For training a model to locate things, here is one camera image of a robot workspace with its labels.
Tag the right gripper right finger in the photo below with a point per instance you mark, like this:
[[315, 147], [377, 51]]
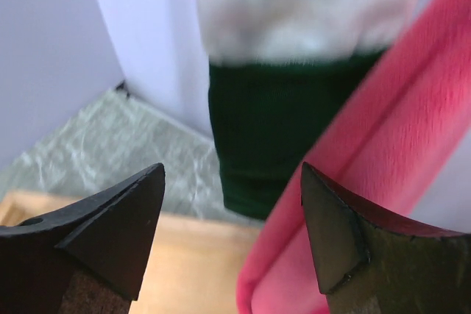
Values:
[[368, 259]]

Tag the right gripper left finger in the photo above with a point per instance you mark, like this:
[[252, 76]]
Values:
[[87, 257]]

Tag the pink towel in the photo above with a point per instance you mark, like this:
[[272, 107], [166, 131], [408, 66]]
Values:
[[387, 144]]

